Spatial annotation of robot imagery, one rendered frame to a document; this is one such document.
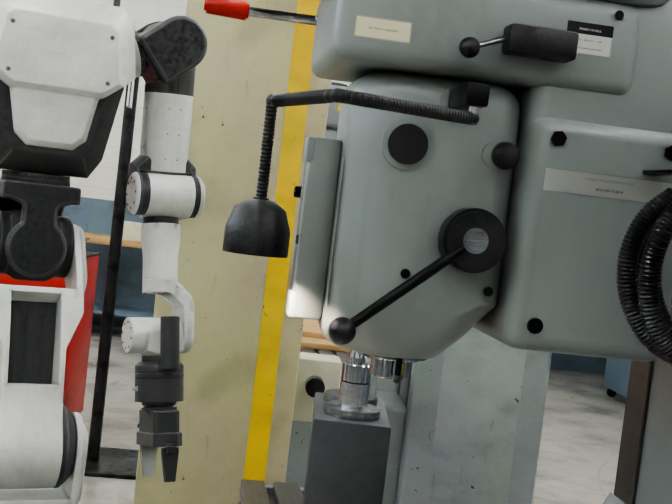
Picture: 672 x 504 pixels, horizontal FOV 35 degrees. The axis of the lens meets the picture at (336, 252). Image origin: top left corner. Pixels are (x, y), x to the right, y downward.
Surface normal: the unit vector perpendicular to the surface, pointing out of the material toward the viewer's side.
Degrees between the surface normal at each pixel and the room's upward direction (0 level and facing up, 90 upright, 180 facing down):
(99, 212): 90
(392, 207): 90
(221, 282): 90
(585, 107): 90
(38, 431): 66
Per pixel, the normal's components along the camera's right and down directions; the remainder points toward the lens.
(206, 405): 0.13, 0.07
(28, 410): 0.45, -0.32
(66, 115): 0.44, 0.10
